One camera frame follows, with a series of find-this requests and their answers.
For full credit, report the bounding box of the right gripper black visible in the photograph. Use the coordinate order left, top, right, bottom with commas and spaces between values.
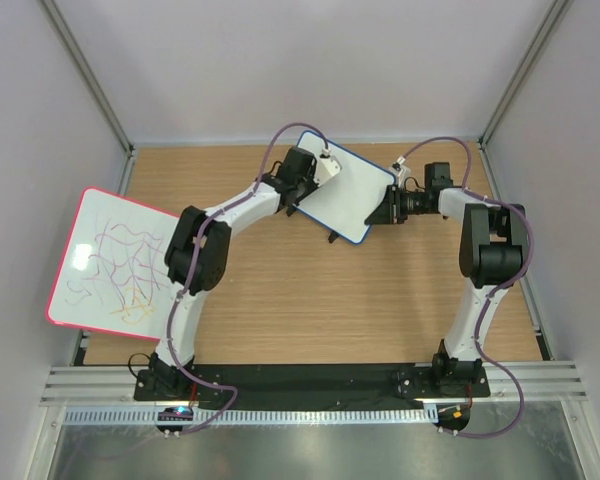
364, 185, 431, 226

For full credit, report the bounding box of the blue framed whiteboard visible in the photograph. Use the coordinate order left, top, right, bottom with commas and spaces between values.
298, 142, 395, 244

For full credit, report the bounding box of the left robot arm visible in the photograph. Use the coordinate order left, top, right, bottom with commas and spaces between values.
136, 146, 337, 400

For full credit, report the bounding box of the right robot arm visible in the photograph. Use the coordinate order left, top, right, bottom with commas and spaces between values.
365, 162, 529, 398

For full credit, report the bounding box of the pink framed whiteboard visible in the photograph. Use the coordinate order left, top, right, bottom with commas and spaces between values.
46, 187, 178, 340

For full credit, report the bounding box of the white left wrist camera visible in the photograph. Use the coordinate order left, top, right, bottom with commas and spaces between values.
313, 147, 341, 187

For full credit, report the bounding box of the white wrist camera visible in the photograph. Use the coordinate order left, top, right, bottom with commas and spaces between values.
313, 147, 341, 187
389, 156, 411, 188

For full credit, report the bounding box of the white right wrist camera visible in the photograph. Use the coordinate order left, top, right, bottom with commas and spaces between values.
389, 156, 411, 188

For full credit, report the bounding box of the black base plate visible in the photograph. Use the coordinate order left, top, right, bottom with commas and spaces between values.
134, 360, 491, 410

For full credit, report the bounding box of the aluminium rail frame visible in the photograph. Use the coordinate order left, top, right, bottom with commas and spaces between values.
42, 361, 586, 411

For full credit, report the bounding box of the slotted cable duct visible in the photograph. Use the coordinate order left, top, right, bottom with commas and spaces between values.
63, 405, 438, 427

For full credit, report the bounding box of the right aluminium corner post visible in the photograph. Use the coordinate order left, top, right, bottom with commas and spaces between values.
478, 0, 573, 150

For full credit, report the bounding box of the aluminium corner post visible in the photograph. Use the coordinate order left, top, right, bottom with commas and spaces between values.
478, 0, 573, 150
39, 0, 135, 159

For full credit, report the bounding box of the left aluminium corner post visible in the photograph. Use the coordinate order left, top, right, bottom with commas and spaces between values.
39, 0, 135, 159

